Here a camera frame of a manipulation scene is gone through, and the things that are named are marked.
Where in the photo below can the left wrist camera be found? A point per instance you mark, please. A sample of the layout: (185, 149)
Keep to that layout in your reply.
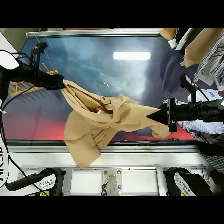
(38, 50)

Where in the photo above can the checked shirt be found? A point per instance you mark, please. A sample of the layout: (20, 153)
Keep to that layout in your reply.
(213, 66)

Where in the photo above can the white garment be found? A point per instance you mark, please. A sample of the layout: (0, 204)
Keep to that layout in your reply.
(183, 42)

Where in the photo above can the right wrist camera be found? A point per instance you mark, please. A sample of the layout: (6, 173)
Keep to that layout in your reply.
(187, 85)

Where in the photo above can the silver frame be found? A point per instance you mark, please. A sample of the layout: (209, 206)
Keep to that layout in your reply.
(133, 160)

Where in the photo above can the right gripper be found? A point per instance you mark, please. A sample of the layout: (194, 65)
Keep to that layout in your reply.
(173, 115)

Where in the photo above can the small tan garment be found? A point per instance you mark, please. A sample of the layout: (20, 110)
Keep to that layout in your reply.
(167, 33)

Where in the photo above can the blue striped shirt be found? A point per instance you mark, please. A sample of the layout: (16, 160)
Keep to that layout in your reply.
(203, 126)

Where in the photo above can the dark checked garment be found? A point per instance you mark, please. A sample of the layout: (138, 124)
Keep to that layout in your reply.
(213, 160)

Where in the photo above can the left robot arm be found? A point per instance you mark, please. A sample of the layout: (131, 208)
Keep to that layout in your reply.
(20, 75)

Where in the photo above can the black garment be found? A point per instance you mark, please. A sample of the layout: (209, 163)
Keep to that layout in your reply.
(181, 35)

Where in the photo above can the beige shirt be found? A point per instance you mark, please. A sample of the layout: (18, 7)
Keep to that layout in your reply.
(100, 133)

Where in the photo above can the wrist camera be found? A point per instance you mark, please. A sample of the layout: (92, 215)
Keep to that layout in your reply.
(187, 85)
(38, 50)

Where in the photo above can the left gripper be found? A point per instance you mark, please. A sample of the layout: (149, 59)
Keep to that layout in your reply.
(50, 81)

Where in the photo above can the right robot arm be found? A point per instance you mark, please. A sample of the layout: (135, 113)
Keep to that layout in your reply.
(210, 111)

